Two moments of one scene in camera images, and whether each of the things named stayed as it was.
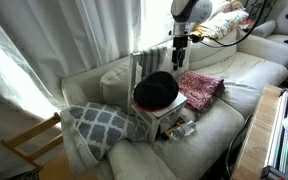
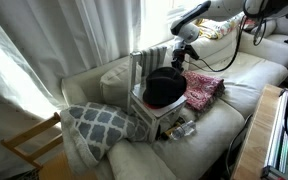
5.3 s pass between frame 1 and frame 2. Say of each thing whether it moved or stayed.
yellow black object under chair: stayed
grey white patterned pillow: stayed
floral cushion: stayed
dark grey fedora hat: moved
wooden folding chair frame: stayed
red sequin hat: moved
